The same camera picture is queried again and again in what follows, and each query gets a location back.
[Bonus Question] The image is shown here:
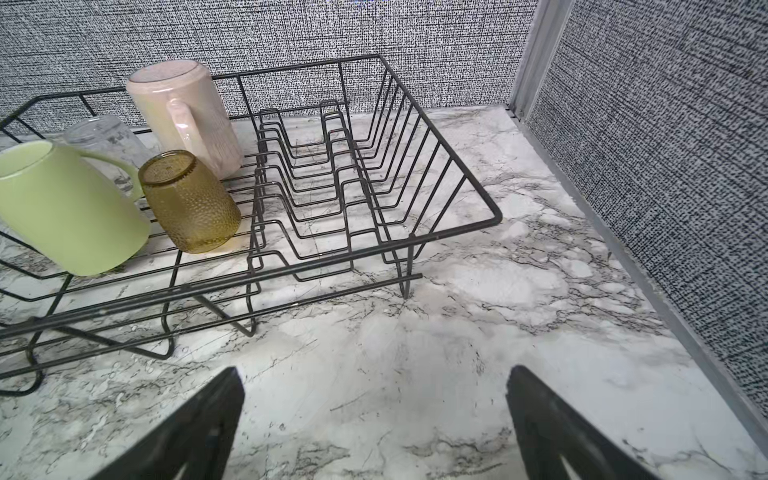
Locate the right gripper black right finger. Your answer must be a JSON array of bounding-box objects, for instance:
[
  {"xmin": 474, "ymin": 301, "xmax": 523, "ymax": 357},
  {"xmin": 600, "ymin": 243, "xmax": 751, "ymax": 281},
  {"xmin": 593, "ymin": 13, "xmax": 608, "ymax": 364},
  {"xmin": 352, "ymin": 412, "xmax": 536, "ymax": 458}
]
[{"xmin": 506, "ymin": 365, "xmax": 656, "ymax": 479}]

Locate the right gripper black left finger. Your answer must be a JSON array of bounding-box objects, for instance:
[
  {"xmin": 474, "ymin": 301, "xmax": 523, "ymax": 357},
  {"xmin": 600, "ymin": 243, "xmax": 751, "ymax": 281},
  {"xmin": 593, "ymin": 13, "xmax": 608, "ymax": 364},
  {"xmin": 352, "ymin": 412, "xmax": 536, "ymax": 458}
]
[{"xmin": 94, "ymin": 367, "xmax": 245, "ymax": 479}]

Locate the amber glass cup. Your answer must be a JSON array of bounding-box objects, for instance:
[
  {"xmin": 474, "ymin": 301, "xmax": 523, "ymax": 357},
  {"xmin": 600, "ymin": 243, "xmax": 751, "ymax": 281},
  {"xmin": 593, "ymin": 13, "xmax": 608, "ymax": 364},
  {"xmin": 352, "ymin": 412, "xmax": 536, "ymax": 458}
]
[{"xmin": 139, "ymin": 150, "xmax": 241, "ymax": 254}]

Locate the light green mug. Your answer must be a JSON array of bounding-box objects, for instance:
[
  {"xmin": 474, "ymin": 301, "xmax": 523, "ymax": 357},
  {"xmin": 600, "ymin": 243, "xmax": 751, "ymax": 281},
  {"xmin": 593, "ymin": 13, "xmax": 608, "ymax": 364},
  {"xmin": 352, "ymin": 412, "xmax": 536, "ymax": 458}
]
[{"xmin": 1, "ymin": 140, "xmax": 151, "ymax": 276}]

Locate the black wire dish rack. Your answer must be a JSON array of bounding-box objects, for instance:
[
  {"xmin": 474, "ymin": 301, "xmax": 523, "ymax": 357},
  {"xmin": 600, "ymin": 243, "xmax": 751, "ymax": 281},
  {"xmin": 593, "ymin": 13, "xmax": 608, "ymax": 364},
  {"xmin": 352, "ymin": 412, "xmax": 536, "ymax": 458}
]
[{"xmin": 1, "ymin": 54, "xmax": 502, "ymax": 397}]

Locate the clear glass tumbler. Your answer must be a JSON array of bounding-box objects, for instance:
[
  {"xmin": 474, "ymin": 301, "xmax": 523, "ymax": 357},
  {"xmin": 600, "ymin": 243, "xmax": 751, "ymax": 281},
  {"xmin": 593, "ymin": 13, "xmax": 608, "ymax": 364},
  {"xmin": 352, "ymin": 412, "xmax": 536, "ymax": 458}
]
[{"xmin": 63, "ymin": 115, "xmax": 153, "ymax": 169}]

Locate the pink iridescent mug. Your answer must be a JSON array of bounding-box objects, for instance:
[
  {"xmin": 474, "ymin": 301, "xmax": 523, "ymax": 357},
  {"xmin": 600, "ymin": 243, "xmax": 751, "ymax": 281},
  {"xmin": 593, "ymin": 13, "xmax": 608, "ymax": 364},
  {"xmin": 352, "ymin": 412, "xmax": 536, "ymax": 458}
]
[{"xmin": 126, "ymin": 60, "xmax": 244, "ymax": 179}]

